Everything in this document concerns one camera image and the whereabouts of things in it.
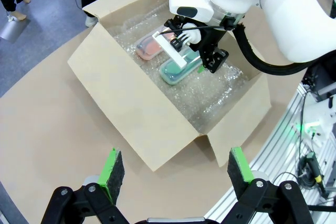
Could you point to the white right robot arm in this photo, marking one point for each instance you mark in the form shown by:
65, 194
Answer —
283, 3

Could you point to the silver mannequin base plate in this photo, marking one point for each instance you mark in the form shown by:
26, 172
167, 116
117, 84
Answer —
13, 30

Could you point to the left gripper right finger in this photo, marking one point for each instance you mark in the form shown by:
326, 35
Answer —
241, 174

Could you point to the grey equipment box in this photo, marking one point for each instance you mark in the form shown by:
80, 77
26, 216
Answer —
321, 82

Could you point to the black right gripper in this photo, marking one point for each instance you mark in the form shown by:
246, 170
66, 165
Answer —
211, 39

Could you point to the green translucent glasses case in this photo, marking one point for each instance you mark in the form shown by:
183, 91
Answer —
172, 73

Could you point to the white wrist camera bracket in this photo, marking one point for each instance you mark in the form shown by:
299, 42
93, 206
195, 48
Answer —
170, 51

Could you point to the green yellow handheld tool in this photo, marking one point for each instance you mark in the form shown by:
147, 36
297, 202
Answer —
315, 171

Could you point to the clear bubble wrap sheet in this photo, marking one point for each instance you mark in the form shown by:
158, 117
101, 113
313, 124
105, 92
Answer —
199, 98

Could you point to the open brown cardboard box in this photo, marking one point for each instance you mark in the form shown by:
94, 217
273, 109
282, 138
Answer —
131, 108

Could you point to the aluminium profile frame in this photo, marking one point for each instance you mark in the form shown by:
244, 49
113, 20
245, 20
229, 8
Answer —
278, 155

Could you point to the pink translucent glasses case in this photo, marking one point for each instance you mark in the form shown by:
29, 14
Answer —
149, 49

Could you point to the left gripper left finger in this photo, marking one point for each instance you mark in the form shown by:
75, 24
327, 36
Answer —
107, 182

